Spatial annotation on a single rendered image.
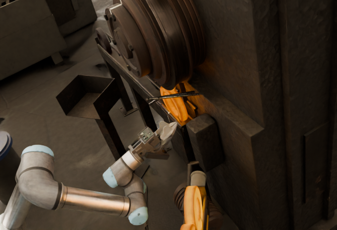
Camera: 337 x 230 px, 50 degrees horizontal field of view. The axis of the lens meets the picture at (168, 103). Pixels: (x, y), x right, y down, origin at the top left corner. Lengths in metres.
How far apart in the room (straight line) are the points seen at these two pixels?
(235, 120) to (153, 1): 0.48
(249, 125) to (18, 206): 0.92
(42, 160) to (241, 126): 0.71
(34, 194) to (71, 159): 1.41
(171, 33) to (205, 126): 0.39
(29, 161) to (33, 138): 1.71
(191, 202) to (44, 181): 0.50
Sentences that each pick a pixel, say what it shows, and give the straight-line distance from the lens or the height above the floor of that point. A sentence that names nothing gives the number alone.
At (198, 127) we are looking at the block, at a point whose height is 0.80.
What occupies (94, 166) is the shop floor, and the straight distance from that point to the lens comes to 2.56.
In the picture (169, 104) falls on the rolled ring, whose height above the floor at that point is 0.71.
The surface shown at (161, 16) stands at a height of 1.24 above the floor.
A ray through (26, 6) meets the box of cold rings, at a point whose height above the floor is 0.66.
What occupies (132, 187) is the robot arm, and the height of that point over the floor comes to 0.62.
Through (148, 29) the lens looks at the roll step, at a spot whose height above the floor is 1.20.
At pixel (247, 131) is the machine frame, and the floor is 0.87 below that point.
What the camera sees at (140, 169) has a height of 0.01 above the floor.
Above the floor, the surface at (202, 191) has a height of 0.70.
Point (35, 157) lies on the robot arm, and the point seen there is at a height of 0.91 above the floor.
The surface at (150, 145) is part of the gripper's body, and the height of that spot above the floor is 0.75.
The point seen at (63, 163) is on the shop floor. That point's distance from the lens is 2.70.
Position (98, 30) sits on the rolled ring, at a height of 0.72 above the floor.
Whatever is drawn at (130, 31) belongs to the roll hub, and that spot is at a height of 1.20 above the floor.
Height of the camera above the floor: 1.73
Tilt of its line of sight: 38 degrees down
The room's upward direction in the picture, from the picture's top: 18 degrees counter-clockwise
